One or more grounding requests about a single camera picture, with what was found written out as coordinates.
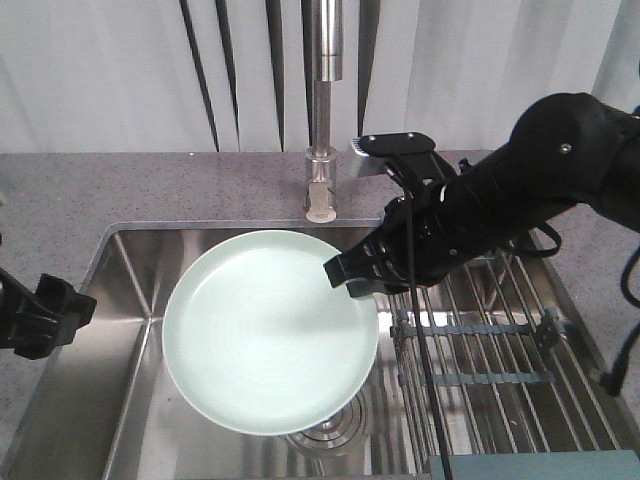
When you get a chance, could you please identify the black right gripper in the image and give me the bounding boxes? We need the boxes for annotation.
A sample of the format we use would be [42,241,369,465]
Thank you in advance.
[323,165,530,298]

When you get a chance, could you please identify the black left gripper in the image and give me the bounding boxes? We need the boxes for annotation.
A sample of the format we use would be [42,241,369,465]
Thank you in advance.
[1,270,97,359]

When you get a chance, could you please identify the chrome faucet lever handle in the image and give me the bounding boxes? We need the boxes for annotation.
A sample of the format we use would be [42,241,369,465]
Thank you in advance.
[305,181,337,224]

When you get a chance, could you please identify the light green round plate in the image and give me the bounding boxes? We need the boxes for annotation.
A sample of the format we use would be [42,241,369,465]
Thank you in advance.
[162,230,378,436]

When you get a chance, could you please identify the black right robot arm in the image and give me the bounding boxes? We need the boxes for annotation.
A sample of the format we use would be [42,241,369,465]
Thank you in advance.
[324,93,639,298]

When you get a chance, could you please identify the metal roll-up drying rack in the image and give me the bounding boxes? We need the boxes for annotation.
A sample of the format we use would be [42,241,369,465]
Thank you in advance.
[384,252,623,466]

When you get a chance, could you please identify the stainless steel sink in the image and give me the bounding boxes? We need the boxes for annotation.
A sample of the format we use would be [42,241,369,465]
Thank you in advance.
[1,221,639,479]

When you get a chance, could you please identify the round sink drain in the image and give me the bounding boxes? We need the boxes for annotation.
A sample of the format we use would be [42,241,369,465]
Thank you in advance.
[283,393,368,459]

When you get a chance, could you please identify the white pleated curtain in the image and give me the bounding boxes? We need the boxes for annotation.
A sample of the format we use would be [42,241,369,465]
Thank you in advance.
[1,1,639,153]

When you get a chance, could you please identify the chrome kitchen faucet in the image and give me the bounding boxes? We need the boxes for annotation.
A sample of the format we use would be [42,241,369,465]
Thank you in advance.
[307,0,343,187]

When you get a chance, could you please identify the teal sponge block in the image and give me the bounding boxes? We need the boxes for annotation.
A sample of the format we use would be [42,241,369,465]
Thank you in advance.
[450,450,639,480]

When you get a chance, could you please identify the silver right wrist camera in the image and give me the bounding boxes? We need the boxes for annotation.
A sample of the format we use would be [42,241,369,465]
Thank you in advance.
[348,132,436,178]

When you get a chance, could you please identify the black camera cable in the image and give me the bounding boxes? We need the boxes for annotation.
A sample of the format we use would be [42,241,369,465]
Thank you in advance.
[402,189,454,480]

